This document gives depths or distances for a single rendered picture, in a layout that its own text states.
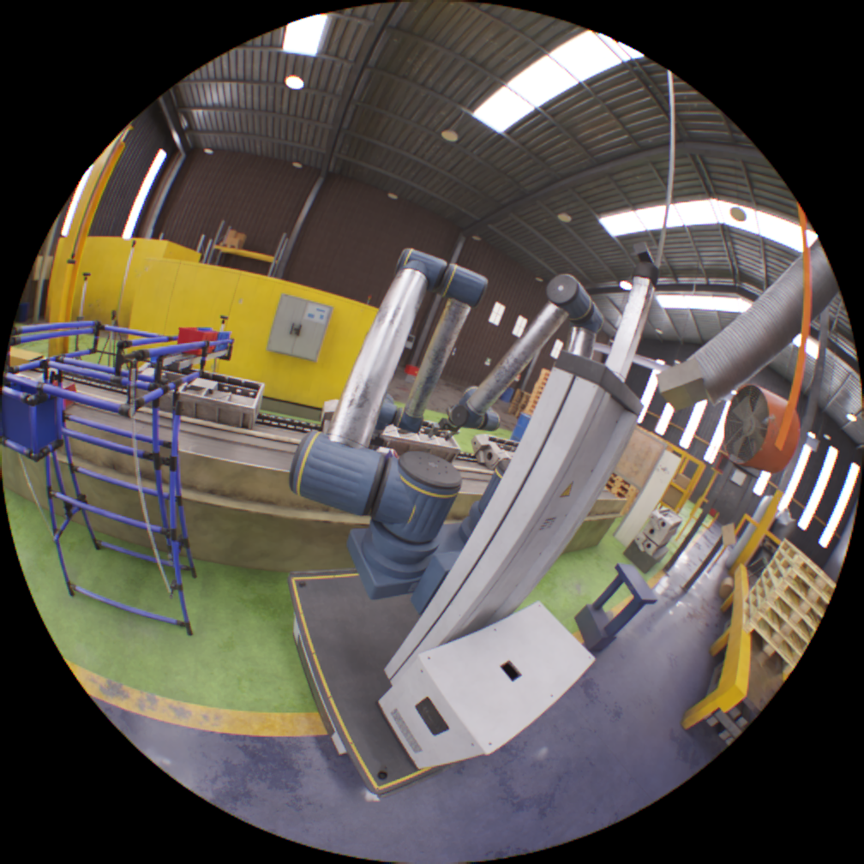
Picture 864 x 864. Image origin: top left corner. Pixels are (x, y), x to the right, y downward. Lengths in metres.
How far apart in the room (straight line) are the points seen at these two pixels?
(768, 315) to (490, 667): 6.52
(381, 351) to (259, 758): 1.80
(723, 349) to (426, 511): 6.00
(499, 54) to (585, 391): 9.08
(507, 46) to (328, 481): 9.26
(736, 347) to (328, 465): 6.25
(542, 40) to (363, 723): 10.08
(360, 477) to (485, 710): 0.74
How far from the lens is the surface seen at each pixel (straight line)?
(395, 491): 0.77
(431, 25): 9.38
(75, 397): 1.11
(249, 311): 4.21
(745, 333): 6.39
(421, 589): 0.98
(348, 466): 0.77
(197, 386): 2.11
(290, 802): 1.65
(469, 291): 1.19
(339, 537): 1.85
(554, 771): 2.13
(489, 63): 9.47
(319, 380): 4.24
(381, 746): 1.34
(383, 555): 0.92
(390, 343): 0.93
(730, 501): 5.47
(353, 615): 1.55
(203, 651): 1.81
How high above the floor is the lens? 1.64
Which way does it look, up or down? 17 degrees down
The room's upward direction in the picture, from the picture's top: 22 degrees clockwise
